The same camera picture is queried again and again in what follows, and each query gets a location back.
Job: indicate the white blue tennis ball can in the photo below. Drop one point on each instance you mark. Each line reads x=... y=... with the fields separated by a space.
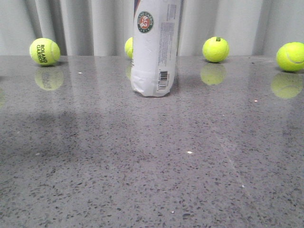
x=155 y=40

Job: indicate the Head Team tennis ball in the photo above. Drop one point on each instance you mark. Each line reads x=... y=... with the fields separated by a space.
x=128 y=47

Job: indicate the Wilson tennis ball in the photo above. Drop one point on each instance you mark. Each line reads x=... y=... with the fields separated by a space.
x=215 y=49

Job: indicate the Roland Garros tennis ball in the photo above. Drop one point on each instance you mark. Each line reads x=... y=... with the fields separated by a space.
x=44 y=51

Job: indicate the plain yellow tennis ball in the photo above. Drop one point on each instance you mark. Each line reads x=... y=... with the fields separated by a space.
x=290 y=57

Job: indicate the white pleated curtain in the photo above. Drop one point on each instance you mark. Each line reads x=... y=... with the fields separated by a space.
x=101 y=27

